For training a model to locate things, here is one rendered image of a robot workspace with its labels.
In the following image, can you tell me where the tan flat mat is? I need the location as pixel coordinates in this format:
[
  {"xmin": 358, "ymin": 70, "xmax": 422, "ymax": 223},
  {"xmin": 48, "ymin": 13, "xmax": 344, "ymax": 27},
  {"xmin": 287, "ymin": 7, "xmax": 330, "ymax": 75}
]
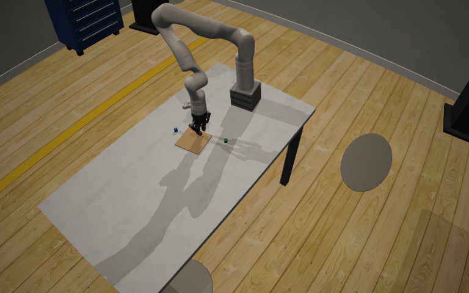
[{"xmin": 175, "ymin": 127, "xmax": 212, "ymax": 155}]

